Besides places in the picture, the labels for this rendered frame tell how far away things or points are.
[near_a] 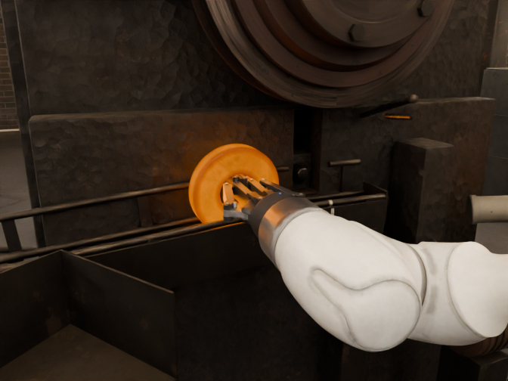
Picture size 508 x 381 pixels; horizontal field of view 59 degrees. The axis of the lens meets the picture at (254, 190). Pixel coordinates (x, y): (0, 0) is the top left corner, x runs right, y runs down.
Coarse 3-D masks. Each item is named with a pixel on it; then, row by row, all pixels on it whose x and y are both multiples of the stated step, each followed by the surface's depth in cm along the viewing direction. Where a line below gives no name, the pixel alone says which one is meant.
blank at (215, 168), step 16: (240, 144) 74; (208, 160) 71; (224, 160) 72; (240, 160) 73; (256, 160) 74; (192, 176) 73; (208, 176) 71; (224, 176) 72; (256, 176) 75; (272, 176) 76; (192, 192) 72; (208, 192) 72; (192, 208) 75; (208, 208) 73; (240, 208) 77
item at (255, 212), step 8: (280, 192) 59; (248, 200) 64; (264, 200) 58; (272, 200) 57; (248, 208) 61; (256, 208) 59; (264, 208) 57; (248, 216) 60; (256, 216) 58; (256, 224) 58; (256, 232) 58
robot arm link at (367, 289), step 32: (288, 224) 50; (320, 224) 47; (352, 224) 47; (288, 256) 47; (320, 256) 43; (352, 256) 41; (384, 256) 41; (416, 256) 48; (288, 288) 48; (320, 288) 42; (352, 288) 39; (384, 288) 38; (416, 288) 40; (320, 320) 42; (352, 320) 39; (384, 320) 39; (416, 320) 40
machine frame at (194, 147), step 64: (0, 0) 74; (64, 0) 70; (128, 0) 73; (64, 64) 73; (128, 64) 76; (192, 64) 80; (448, 64) 100; (64, 128) 70; (128, 128) 74; (192, 128) 77; (256, 128) 82; (320, 128) 87; (384, 128) 92; (448, 128) 98; (64, 192) 73; (320, 192) 91; (192, 320) 88; (256, 320) 93
